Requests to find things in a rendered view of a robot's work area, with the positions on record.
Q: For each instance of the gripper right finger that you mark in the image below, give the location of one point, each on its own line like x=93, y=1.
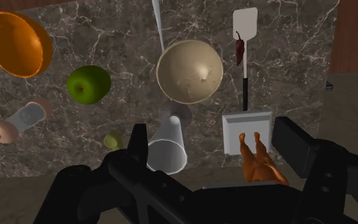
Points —
x=321, y=167

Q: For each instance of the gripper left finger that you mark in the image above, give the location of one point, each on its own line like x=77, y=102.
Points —
x=141, y=186

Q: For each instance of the white cup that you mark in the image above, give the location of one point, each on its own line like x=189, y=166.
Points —
x=167, y=149

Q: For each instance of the small yellow-green cylinder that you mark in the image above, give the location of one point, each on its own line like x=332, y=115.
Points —
x=113, y=141

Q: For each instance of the orange figure on white base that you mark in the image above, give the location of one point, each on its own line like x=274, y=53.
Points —
x=247, y=127

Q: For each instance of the green apple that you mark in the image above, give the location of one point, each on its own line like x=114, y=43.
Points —
x=88, y=84

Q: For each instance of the beige bowl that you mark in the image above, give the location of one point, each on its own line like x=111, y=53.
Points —
x=189, y=71

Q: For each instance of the clear shaker with tan caps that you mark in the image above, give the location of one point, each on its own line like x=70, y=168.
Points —
x=26, y=118

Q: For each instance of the dark red chili pepper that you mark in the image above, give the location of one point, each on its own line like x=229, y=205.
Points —
x=239, y=49

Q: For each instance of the white pointed utensil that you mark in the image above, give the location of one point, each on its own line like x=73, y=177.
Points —
x=158, y=21

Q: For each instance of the orange bowl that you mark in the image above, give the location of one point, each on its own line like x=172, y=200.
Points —
x=12, y=45

